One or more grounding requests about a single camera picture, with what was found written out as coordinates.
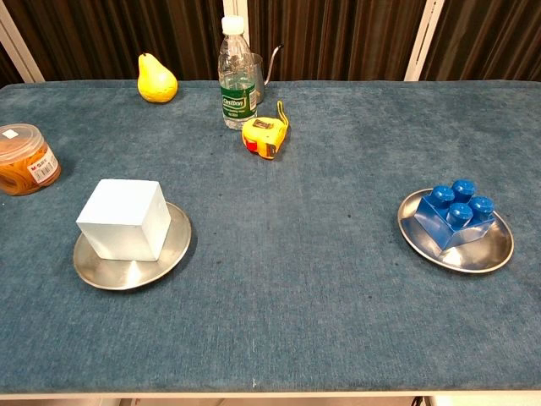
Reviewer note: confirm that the clear plastic water bottle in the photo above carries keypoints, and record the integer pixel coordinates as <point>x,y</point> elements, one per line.
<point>236,80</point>

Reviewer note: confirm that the blue felt table cloth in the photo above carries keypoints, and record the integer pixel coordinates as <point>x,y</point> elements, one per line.
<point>270,296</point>

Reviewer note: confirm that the round steel plate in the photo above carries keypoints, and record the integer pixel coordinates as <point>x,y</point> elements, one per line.
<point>486,254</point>
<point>127,275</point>

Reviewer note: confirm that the yellow pear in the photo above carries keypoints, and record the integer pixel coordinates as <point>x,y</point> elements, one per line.
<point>156,82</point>

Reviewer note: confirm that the yellow tape measure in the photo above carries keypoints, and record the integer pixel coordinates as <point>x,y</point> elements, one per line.
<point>264,135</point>

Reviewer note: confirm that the steel gooseneck pitcher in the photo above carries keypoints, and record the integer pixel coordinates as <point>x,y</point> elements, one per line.
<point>259,84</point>

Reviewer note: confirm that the blue studded building brick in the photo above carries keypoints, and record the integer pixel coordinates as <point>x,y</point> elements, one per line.
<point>444,224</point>

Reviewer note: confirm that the light blue sponge block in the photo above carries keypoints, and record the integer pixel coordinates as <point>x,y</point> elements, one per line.
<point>122,220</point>

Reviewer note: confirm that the black pleated curtain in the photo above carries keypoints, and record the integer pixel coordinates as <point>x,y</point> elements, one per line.
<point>338,38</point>

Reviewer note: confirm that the clear jar of rubber bands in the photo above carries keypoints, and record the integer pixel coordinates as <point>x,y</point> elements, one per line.
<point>21,165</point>

